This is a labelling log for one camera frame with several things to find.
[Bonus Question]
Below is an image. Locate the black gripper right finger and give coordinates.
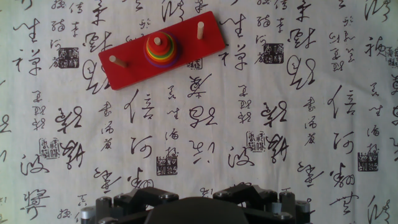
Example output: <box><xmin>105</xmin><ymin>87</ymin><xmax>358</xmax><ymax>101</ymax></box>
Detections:
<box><xmin>213</xmin><ymin>183</ymin><xmax>312</xmax><ymax>224</ymax></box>

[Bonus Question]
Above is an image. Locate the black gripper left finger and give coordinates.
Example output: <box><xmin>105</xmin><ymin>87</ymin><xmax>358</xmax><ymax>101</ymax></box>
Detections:
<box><xmin>80</xmin><ymin>186</ymin><xmax>180</xmax><ymax>224</ymax></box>

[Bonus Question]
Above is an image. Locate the small red wooden ring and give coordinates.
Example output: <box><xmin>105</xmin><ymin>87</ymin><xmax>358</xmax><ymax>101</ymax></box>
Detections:
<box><xmin>148</xmin><ymin>31</ymin><xmax>171</xmax><ymax>48</ymax></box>

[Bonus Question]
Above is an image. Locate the red wooden Hanoi peg board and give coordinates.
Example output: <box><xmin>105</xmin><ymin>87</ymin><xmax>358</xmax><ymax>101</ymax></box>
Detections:
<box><xmin>98</xmin><ymin>11</ymin><xmax>226</xmax><ymax>91</ymax></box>

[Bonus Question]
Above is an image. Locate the white calligraphy print cloth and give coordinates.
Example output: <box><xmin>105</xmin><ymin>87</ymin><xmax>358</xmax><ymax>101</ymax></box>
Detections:
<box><xmin>0</xmin><ymin>0</ymin><xmax>398</xmax><ymax>224</ymax></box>

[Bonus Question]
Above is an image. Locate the purple wooden ring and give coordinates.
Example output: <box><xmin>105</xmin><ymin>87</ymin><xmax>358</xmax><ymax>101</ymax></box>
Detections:
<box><xmin>143</xmin><ymin>30</ymin><xmax>180</xmax><ymax>68</ymax></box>

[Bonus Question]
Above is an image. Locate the large orange wooden ring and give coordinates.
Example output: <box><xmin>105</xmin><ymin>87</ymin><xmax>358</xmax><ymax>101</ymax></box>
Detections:
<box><xmin>144</xmin><ymin>40</ymin><xmax>179</xmax><ymax>65</ymax></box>

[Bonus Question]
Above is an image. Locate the green wooden ring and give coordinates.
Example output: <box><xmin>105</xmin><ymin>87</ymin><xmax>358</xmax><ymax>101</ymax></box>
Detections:
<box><xmin>144</xmin><ymin>43</ymin><xmax>178</xmax><ymax>62</ymax></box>

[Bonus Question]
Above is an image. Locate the yellow wooden ring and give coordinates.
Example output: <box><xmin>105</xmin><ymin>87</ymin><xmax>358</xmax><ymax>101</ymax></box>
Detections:
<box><xmin>145</xmin><ymin>43</ymin><xmax>177</xmax><ymax>60</ymax></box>

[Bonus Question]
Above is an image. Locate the medium red wooden ring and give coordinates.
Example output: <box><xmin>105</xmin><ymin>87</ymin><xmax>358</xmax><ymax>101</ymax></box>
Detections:
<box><xmin>146</xmin><ymin>36</ymin><xmax>175</xmax><ymax>54</ymax></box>

